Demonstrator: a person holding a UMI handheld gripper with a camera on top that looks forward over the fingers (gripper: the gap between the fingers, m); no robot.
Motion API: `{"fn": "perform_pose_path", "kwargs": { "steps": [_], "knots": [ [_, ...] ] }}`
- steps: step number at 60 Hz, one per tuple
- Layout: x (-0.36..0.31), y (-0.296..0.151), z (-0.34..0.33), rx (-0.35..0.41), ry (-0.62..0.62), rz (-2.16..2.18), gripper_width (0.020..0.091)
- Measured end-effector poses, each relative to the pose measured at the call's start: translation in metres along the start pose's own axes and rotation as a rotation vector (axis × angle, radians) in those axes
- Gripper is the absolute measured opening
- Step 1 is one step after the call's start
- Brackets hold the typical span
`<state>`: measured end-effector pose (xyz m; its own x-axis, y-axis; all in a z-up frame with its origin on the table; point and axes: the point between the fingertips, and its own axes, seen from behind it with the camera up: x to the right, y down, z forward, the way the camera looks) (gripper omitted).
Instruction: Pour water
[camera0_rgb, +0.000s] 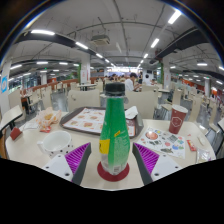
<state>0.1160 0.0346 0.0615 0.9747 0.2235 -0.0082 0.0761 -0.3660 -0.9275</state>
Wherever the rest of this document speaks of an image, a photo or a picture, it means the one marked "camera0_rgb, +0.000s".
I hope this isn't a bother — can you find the ceiling air conditioner unit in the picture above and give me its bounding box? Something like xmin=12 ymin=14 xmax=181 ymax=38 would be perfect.
xmin=90 ymin=34 xmax=111 ymax=47

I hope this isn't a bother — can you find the white polka-dot mug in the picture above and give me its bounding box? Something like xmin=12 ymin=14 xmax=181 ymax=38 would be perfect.
xmin=36 ymin=130 xmax=74 ymax=159

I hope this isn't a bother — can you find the red sauce packet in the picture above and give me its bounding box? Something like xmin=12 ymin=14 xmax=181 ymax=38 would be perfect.
xmin=185 ymin=139 xmax=198 ymax=153

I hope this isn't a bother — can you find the crumpled white napkin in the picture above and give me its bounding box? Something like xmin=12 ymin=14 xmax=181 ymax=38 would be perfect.
xmin=124 ymin=105 xmax=139 ymax=120

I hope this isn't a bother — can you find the flat round red coaster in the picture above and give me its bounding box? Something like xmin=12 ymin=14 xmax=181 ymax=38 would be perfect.
xmin=96 ymin=161 xmax=131 ymax=183

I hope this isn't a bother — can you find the person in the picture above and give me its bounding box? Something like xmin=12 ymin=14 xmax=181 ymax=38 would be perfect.
xmin=124 ymin=72 xmax=141 ymax=93

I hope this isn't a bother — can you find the group of ceiling lights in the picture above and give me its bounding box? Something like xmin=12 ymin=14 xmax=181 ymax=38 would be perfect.
xmin=8 ymin=9 xmax=224 ymax=86

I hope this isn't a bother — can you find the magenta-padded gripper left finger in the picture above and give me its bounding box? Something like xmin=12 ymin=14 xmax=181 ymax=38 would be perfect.
xmin=40 ymin=142 xmax=93 ymax=186

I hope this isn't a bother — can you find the beige neighbouring table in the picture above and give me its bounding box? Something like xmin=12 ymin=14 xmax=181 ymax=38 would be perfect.
xmin=0 ymin=104 xmax=24 ymax=133
xmin=216 ymin=118 xmax=224 ymax=134

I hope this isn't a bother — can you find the red paper cup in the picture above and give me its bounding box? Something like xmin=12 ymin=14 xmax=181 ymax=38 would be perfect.
xmin=168 ymin=104 xmax=189 ymax=135

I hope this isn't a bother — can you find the brown food tray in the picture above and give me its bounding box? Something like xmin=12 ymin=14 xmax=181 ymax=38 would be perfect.
xmin=59 ymin=106 xmax=144 ymax=139

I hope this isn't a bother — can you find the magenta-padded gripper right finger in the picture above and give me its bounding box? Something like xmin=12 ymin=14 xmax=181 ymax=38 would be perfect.
xmin=131 ymin=142 xmax=184 ymax=186

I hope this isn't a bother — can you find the small red card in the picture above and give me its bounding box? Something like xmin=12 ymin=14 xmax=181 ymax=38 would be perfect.
xmin=9 ymin=126 xmax=23 ymax=141

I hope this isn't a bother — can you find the white paper receipt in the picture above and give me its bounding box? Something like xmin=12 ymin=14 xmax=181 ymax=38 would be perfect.
xmin=21 ymin=119 xmax=40 ymax=131

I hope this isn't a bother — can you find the green plastic drink bottle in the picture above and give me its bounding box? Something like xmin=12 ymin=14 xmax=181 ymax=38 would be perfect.
xmin=98 ymin=82 xmax=131 ymax=176

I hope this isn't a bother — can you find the group of beige chairs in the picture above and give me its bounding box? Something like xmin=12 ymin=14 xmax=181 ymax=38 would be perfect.
xmin=6 ymin=79 xmax=224 ymax=134

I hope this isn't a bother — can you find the colourful sticker sheet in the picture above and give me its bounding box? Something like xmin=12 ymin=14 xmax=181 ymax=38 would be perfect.
xmin=136 ymin=125 xmax=187 ymax=160

